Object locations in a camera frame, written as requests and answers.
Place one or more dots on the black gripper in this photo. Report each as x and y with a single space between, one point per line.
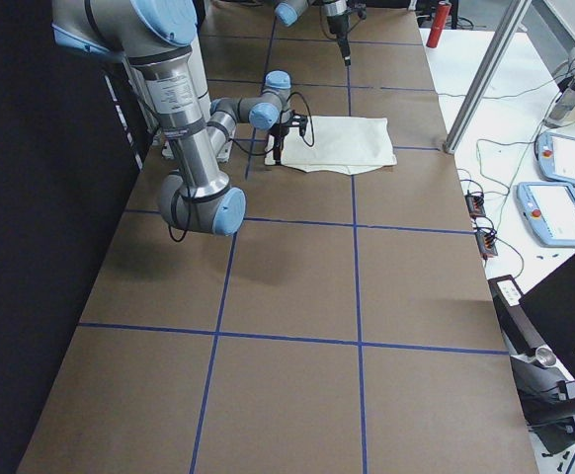
278 134
338 29

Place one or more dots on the cream cat print shirt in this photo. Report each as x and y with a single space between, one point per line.
345 145

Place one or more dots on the red bottle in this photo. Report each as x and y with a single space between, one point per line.
443 10

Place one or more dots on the orange connector block one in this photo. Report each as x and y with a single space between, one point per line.
475 205

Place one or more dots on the orange connector block two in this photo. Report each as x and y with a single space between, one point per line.
486 242

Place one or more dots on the far teach pendant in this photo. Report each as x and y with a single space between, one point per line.
555 155

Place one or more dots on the teach pendant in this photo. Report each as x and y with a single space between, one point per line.
549 210
555 155

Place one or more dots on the near teach pendant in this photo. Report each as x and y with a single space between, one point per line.
549 210

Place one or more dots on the black monitor with stand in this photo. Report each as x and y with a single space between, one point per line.
539 326

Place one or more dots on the white camera mast with base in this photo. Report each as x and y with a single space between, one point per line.
197 71

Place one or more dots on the aluminium frame post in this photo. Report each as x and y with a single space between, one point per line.
485 72

